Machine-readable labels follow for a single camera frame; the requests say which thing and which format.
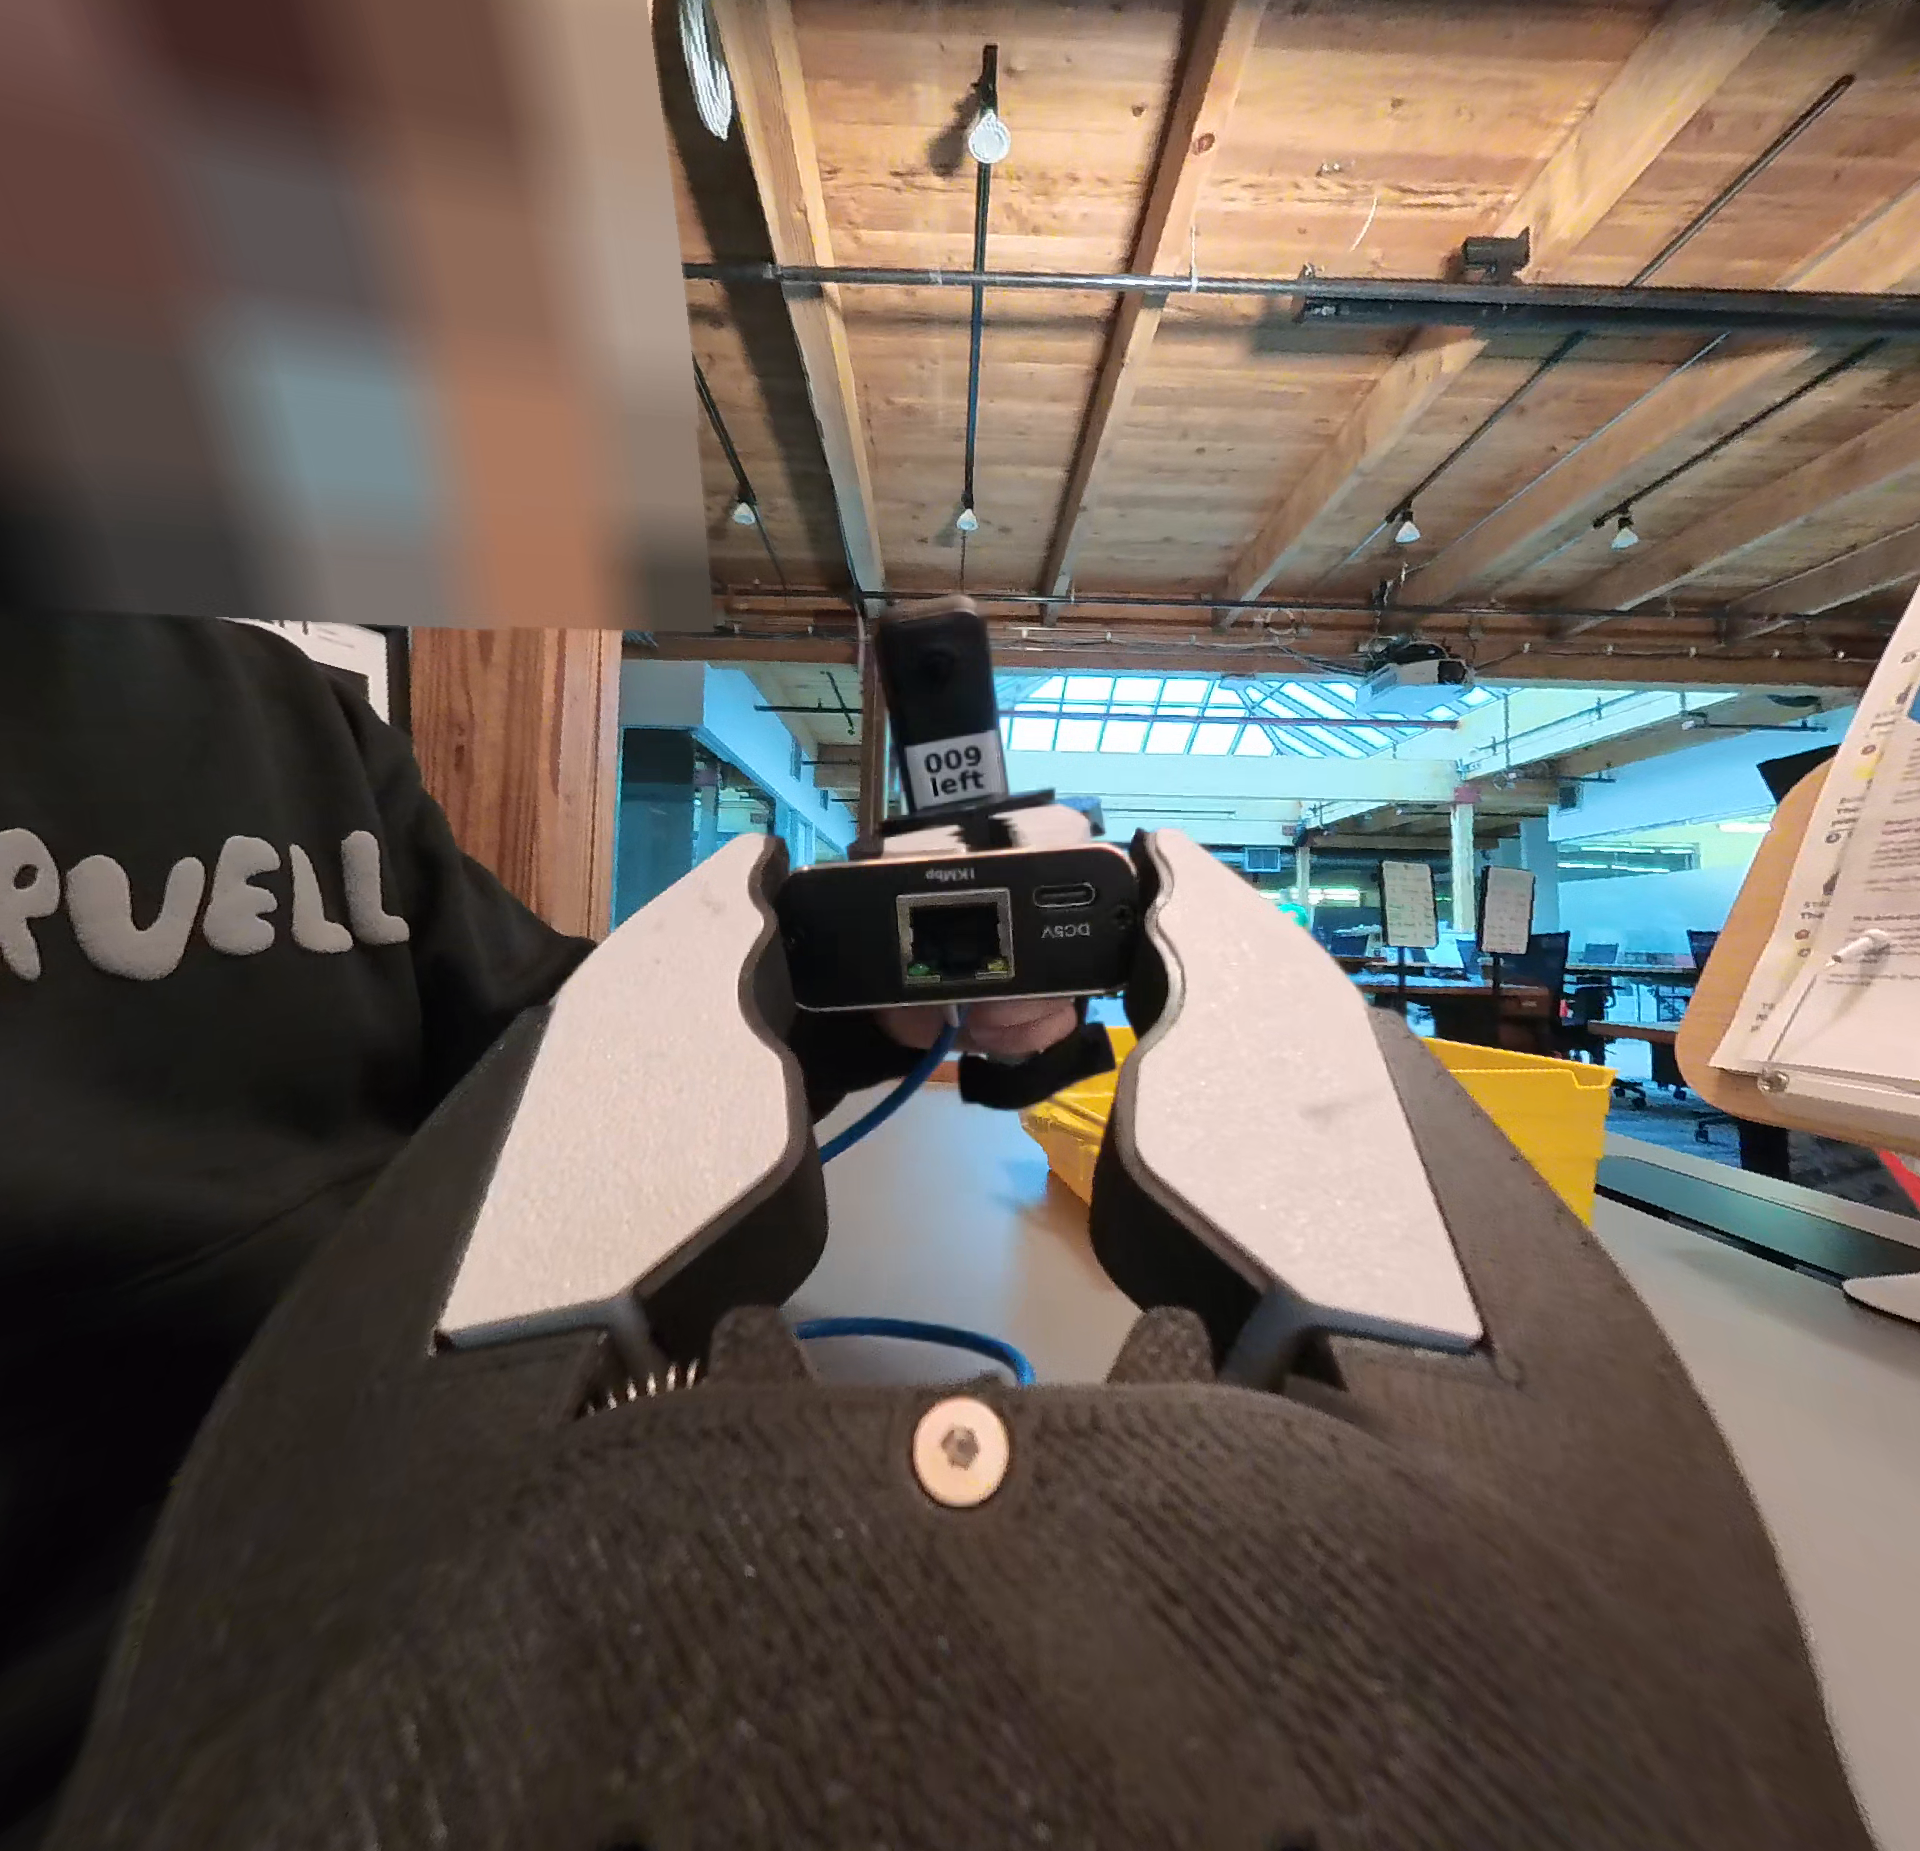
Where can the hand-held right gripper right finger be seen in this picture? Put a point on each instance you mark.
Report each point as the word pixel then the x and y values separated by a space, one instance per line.
pixel 1291 1131

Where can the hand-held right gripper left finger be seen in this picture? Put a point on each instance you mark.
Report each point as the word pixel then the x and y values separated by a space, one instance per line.
pixel 630 1115

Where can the black network adapter box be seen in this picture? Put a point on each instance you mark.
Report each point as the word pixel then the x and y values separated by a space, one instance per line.
pixel 961 927

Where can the grey desk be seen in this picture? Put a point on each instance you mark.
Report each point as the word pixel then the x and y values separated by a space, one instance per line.
pixel 930 1221

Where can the person's left hand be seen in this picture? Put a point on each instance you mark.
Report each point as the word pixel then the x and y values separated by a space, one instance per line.
pixel 1020 1033

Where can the yellow plastic bin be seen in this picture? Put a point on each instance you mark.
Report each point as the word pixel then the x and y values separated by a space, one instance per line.
pixel 1515 1115

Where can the white standing board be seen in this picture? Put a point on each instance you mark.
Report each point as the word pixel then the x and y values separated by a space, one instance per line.
pixel 1504 909
pixel 1407 903

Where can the wooden pillar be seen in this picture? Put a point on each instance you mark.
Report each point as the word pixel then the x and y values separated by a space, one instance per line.
pixel 511 777

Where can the instruction sheet on stand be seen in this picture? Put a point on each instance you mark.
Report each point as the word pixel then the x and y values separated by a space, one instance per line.
pixel 1725 1041

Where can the ceiling projector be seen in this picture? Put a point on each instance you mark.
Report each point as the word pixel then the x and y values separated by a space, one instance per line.
pixel 1410 669

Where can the black ceiling pipe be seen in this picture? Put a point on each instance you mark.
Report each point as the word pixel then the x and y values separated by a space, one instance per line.
pixel 1201 288

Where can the black monitor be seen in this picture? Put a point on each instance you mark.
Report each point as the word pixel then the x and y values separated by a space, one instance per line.
pixel 1801 771

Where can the printed instruction sheet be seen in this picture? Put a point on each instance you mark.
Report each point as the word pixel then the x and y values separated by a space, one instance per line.
pixel 1869 891

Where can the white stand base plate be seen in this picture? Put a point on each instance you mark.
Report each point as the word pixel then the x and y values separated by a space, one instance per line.
pixel 1886 1295

